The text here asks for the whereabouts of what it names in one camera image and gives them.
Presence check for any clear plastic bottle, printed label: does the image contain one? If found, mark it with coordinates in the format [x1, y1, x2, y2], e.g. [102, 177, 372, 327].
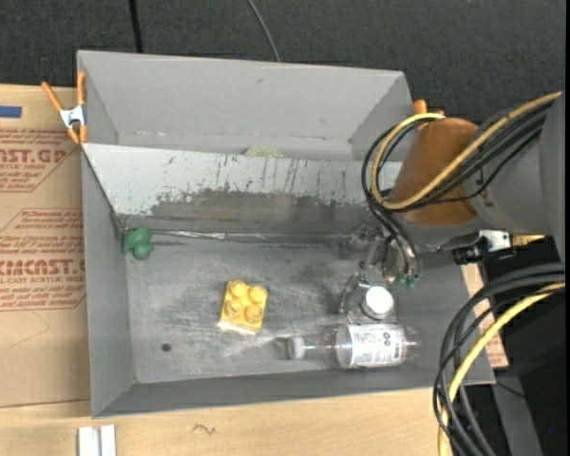
[284, 322, 422, 371]

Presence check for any small clear jar, white cap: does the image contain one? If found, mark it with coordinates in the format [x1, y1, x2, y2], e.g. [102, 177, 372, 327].
[357, 284, 396, 323]

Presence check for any black cylinder on white bracket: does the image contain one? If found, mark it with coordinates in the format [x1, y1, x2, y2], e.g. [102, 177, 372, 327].
[450, 228, 547, 267]

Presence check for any yellow toy building block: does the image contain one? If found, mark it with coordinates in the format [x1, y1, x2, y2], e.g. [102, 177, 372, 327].
[217, 278, 270, 336]

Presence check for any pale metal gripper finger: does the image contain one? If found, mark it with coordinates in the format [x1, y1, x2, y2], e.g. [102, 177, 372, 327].
[336, 274, 371, 316]
[337, 227, 377, 260]

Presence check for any grey metal bin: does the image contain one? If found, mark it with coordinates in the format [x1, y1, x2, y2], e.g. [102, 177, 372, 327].
[75, 48, 498, 420]

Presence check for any green toy animal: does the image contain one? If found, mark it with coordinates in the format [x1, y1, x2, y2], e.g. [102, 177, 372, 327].
[121, 226, 154, 261]

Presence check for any brown cardboard board, red print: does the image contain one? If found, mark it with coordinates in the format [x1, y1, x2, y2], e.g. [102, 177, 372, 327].
[0, 82, 510, 409]

